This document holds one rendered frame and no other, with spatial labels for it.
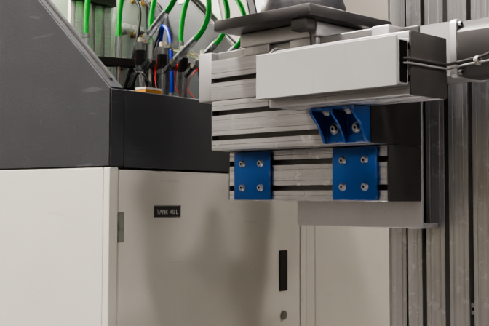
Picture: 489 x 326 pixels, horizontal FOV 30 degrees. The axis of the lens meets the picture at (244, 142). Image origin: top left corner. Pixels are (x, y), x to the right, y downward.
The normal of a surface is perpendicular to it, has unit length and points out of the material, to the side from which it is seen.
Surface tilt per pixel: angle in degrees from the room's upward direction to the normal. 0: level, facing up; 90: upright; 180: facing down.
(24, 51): 90
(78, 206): 90
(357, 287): 90
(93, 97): 90
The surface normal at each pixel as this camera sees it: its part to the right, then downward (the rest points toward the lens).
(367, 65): -0.70, -0.04
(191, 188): 0.79, -0.04
